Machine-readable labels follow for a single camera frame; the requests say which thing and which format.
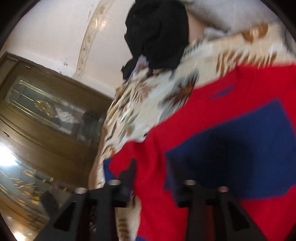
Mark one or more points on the leaf pattern fleece blanket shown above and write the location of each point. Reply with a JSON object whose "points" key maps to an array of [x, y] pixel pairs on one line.
{"points": [[152, 96]]}

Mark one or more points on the purple cloth under garment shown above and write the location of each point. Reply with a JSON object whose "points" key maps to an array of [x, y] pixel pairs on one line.
{"points": [[141, 64]]}

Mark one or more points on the grey quilted pillow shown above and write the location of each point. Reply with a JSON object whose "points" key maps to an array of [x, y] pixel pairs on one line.
{"points": [[232, 15]]}

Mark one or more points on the wooden glass door wardrobe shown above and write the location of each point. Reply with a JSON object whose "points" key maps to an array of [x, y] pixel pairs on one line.
{"points": [[50, 131]]}

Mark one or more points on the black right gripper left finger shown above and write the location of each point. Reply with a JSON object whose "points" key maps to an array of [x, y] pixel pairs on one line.
{"points": [[105, 222]]}

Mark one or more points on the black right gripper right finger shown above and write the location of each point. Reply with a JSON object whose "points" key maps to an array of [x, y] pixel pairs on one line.
{"points": [[206, 210]]}

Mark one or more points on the red and blue knit sweater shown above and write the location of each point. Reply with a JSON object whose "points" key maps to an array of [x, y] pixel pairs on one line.
{"points": [[237, 132]]}

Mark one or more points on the black garment pile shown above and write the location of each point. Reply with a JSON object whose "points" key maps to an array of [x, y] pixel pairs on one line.
{"points": [[157, 30]]}

